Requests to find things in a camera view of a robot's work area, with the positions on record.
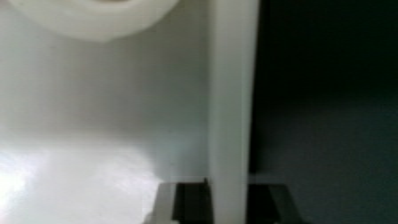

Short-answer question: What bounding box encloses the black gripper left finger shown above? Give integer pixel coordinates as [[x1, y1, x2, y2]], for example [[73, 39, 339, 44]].
[[149, 179, 213, 224]]

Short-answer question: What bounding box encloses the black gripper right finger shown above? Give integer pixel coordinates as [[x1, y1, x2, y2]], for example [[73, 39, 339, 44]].
[[247, 184, 307, 224]]

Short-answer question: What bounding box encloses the white square tabletop panel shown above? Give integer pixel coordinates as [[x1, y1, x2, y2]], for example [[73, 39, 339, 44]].
[[0, 0, 259, 224]]

